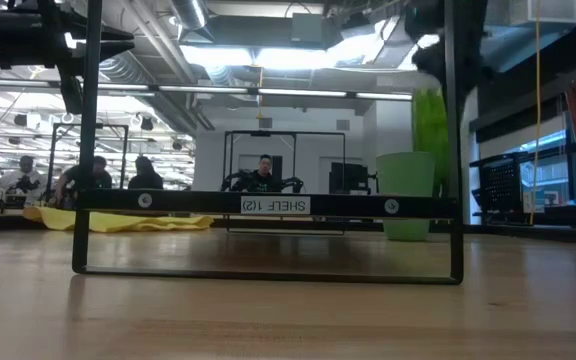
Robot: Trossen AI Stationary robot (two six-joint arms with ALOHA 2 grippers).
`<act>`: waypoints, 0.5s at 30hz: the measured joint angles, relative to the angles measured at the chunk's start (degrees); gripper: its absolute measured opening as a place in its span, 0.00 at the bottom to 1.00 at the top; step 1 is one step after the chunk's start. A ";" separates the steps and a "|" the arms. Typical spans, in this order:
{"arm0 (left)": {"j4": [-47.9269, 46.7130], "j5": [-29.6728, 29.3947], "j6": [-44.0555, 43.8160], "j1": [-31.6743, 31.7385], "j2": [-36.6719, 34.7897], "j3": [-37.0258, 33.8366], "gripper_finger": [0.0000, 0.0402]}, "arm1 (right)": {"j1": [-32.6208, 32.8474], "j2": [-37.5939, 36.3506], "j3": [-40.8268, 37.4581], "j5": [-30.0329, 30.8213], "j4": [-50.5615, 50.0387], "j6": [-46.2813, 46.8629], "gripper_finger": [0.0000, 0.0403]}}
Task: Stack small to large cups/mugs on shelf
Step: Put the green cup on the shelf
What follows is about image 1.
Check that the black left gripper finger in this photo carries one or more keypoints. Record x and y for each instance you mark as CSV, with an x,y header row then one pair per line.
x,y
105,33
110,49

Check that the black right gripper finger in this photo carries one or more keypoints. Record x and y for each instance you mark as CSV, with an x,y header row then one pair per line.
x,y
472,75
429,62

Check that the translucent green cup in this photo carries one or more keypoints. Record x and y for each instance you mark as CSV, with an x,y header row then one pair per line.
x,y
430,122

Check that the matte green cup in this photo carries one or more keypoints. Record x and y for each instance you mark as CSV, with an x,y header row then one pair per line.
x,y
405,172

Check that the black background robot arm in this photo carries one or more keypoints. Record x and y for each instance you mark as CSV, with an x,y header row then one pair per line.
x,y
233,181
293,185

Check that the silver shelf bolt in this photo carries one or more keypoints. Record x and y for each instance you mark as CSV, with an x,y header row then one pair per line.
x,y
144,200
391,206

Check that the white shelf label sticker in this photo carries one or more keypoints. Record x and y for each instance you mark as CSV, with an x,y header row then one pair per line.
x,y
275,205

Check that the ceiling light strip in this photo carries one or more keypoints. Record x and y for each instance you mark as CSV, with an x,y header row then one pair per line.
x,y
302,92
383,96
203,89

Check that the black pegboard cart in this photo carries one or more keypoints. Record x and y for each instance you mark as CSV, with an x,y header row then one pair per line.
x,y
500,182

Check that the grey ceiling box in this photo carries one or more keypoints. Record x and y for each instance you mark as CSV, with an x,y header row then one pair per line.
x,y
306,27

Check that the person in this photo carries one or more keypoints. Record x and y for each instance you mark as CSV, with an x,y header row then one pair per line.
x,y
97,176
20,182
144,176
263,177

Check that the black computer monitor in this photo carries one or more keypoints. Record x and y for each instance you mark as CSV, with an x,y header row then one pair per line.
x,y
348,177

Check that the yellow cloth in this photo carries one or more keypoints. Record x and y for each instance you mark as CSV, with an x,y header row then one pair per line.
x,y
118,222

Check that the silver ceiling duct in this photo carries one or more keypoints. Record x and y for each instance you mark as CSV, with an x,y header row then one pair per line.
x,y
190,12

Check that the black background station frame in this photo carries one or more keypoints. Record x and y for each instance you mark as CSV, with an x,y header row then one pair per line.
x,y
288,133

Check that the black metal shelf frame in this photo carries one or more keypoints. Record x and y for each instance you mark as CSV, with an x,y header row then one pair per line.
x,y
193,203

